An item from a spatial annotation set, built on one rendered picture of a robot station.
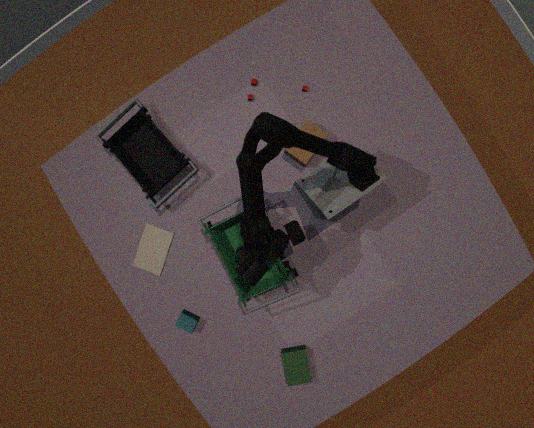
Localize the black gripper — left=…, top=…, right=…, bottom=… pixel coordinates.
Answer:
left=236, top=220, right=306, bottom=263

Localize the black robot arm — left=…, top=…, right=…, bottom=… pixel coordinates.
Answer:
left=235, top=112, right=380, bottom=286

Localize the small teal block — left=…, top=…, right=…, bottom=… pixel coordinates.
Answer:
left=175, top=309, right=200, bottom=334

